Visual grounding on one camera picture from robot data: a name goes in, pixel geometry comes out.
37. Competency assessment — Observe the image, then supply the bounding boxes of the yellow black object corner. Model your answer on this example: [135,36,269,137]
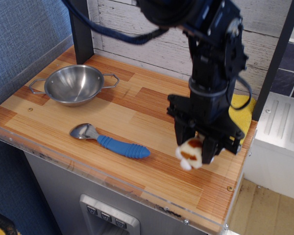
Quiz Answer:
[0,214,21,235]

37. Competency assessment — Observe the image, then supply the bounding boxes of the yellow folded cloth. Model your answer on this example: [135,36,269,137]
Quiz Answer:
[229,94,257,144]

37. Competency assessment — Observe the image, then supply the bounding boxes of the brown white plush toy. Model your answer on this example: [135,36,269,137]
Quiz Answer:
[175,134,205,171]

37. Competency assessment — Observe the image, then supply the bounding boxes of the dark vertical post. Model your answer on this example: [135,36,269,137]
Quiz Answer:
[69,0,94,64]
[252,0,294,121]

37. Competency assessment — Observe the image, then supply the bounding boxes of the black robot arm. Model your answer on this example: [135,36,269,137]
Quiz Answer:
[137,0,247,164]

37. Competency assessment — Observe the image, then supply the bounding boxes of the silver dispenser button panel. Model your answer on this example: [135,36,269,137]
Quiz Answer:
[79,194,141,235]

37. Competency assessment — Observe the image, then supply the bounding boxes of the grey toy fridge cabinet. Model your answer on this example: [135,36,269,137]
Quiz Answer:
[25,153,229,235]

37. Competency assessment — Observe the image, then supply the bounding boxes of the dark left vertical post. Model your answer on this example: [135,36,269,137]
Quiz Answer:
[69,0,94,64]

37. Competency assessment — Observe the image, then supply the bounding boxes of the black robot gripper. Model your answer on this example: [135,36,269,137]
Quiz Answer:
[167,90,245,164]

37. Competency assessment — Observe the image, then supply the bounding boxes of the blue handled metal scoop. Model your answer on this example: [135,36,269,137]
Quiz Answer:
[70,123,150,159]

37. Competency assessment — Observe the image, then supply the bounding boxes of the white toy sink unit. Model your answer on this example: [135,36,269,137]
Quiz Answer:
[244,93,294,199]

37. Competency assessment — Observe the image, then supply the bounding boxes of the dark right vertical post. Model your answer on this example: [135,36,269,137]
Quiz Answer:
[252,0,294,121]

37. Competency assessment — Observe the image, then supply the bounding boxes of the steel bowl with handles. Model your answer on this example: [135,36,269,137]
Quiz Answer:
[29,65,120,107]

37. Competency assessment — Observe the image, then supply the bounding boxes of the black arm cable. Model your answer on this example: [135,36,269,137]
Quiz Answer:
[61,0,169,46]

